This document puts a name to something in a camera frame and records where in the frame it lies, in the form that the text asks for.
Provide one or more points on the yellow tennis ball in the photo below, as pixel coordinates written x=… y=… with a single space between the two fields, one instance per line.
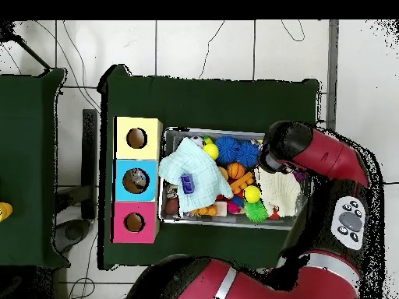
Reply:
x=211 y=151

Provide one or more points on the small orange basketball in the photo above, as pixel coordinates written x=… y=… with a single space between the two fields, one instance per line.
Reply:
x=236 y=171

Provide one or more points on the purple knobbly rubber toy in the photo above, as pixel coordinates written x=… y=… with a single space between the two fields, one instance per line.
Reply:
x=299 y=177

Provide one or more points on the blue spiky rubber ball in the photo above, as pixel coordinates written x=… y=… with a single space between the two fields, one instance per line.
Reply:
x=227 y=149
x=248 y=154

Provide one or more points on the dark green table cloth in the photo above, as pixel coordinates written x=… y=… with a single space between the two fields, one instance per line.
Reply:
x=202 y=102
x=28 y=155

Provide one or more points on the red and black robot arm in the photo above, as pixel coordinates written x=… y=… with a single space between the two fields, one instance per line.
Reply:
x=327 y=155

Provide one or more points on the blue plastic building block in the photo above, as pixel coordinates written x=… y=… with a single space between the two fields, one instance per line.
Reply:
x=187 y=184

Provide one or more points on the clear packet with blue print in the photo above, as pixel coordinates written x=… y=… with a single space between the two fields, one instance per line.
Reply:
x=138 y=178

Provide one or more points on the grey metal post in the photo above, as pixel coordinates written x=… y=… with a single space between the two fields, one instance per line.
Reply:
x=332 y=62

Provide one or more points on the yellow toy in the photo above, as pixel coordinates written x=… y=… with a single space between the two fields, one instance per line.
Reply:
x=5 y=211

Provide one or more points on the small black-white soccer ball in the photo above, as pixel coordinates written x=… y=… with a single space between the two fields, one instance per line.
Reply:
x=196 y=141

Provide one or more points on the wooden box with three holes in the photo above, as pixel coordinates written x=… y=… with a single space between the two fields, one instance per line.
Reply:
x=124 y=146

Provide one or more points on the mint green waffle cloth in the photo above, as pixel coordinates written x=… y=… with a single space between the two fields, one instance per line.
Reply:
x=193 y=168

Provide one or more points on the black rod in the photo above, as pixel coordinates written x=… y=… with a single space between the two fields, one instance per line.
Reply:
x=34 y=54

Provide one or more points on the cream waffle cloth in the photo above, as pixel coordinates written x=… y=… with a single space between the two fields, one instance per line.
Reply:
x=279 y=193

